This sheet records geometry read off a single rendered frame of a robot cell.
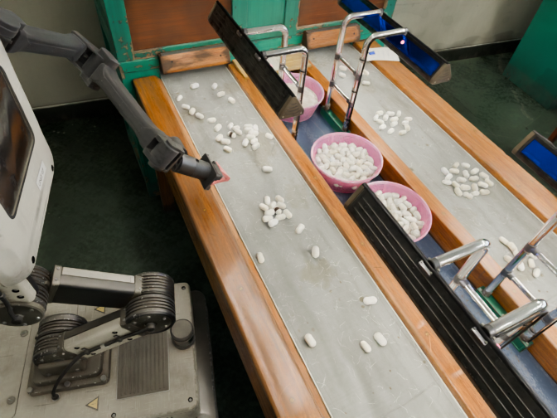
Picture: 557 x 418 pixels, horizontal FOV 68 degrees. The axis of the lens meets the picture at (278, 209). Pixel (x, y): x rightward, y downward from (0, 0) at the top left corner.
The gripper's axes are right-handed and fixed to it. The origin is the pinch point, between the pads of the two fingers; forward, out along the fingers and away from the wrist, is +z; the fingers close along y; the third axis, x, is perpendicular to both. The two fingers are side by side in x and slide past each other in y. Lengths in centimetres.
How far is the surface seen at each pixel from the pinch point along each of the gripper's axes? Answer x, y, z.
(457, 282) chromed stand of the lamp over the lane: -32, -63, 17
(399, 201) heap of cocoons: -28, -24, 47
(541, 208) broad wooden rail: -57, -47, 79
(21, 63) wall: 72, 164, -19
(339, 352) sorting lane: 2, -61, 10
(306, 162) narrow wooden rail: -14.9, 2.6, 28.1
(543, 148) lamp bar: -68, -44, 39
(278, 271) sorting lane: 4.4, -32.9, 7.7
